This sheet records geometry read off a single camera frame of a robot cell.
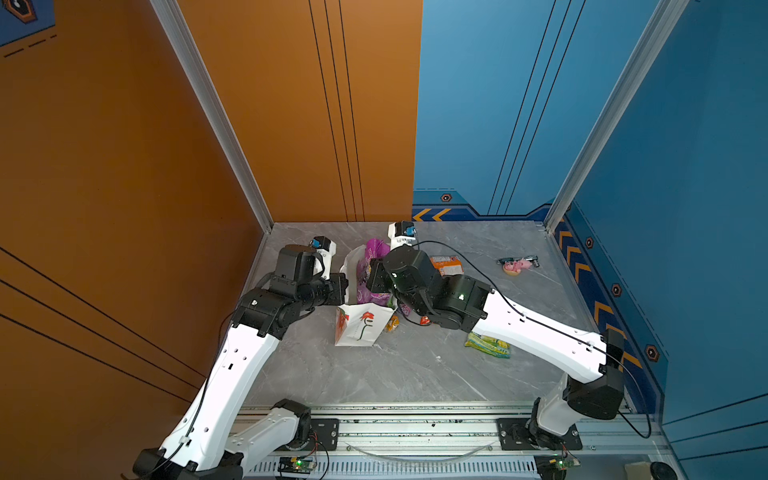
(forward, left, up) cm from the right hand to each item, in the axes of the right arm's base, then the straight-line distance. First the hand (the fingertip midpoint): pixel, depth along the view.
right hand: (364, 263), depth 65 cm
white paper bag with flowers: (-5, +3, -20) cm, 20 cm away
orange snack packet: (+23, -25, -30) cm, 45 cm away
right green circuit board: (-33, -46, -35) cm, 67 cm away
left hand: (+1, +4, -7) cm, 8 cm away
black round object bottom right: (-35, -61, -25) cm, 74 cm away
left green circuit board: (-33, +17, -36) cm, 51 cm away
